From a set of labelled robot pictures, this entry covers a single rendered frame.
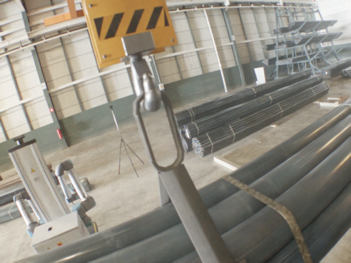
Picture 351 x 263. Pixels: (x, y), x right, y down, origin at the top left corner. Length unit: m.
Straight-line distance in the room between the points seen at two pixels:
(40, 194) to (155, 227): 1.92
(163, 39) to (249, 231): 0.63
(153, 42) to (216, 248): 0.59
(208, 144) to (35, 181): 3.45
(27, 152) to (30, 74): 9.45
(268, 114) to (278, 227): 5.12
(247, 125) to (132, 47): 4.76
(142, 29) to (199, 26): 13.11
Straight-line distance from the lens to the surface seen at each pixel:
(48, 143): 11.48
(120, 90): 11.20
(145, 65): 0.56
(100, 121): 11.02
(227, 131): 4.79
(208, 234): 0.61
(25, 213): 3.08
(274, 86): 6.84
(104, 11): 0.54
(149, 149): 0.57
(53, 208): 2.65
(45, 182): 2.51
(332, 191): 0.94
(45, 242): 2.38
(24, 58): 11.94
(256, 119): 5.38
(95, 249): 0.87
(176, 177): 0.60
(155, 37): 0.54
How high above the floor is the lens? 1.97
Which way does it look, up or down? 15 degrees down
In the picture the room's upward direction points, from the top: 16 degrees counter-clockwise
